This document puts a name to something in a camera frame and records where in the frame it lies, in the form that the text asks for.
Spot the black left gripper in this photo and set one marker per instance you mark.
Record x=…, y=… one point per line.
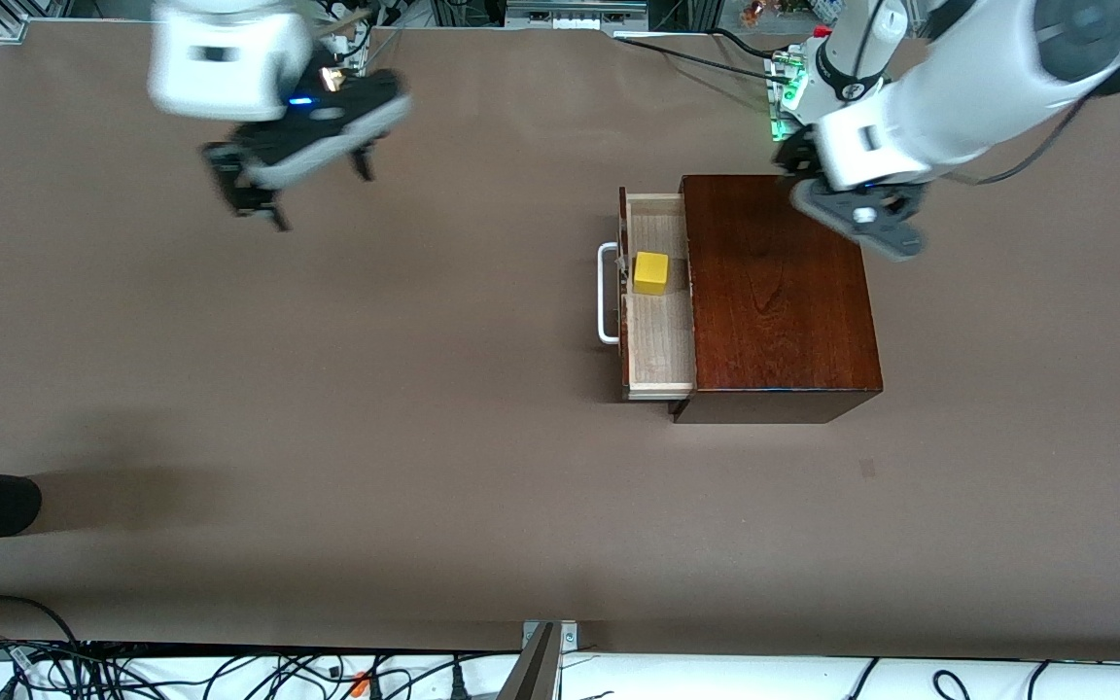
x=794, y=156

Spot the aluminium post with bracket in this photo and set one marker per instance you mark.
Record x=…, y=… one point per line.
x=536, y=671

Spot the grey equipment box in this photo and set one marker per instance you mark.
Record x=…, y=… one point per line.
x=575, y=15

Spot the dark brown wooden cabinet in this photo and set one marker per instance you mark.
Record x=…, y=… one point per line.
x=784, y=331

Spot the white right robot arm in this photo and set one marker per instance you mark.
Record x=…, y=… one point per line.
x=220, y=58

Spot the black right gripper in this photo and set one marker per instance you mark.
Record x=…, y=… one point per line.
x=237, y=177

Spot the yellow cube block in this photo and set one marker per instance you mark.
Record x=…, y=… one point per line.
x=650, y=272

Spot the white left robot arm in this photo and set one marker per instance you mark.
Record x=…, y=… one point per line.
x=959, y=107

